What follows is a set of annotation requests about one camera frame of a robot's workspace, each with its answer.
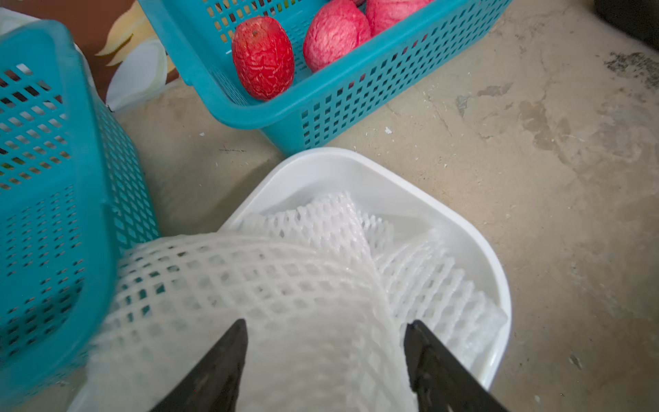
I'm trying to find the right teal plastic basket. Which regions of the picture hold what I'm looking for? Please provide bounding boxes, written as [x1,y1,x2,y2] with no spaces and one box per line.
[141,1,507,156]

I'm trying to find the red apple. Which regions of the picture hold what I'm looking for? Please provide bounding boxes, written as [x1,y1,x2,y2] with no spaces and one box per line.
[303,0,372,73]
[232,16,295,101]

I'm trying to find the left teal plastic basket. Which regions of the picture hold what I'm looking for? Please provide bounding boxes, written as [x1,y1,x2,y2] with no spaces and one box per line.
[1,20,159,410]

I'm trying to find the black case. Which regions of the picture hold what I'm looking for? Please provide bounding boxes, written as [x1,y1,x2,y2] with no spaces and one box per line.
[594,0,658,50]

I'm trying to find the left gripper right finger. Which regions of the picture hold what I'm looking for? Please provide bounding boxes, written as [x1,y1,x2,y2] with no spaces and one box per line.
[403,320,507,412]

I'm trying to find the white foam net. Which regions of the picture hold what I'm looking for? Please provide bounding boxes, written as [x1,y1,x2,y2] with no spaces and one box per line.
[360,212,508,368]
[86,194,415,411]

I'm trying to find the teal plastic basket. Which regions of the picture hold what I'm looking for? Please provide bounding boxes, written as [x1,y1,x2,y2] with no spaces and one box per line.
[1,20,159,410]
[141,1,507,156]

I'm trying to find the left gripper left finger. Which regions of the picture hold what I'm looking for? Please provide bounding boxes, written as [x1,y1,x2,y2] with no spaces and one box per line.
[153,319,248,412]

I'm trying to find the white plastic tub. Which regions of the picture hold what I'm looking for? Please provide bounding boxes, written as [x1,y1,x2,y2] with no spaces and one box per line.
[66,147,513,412]

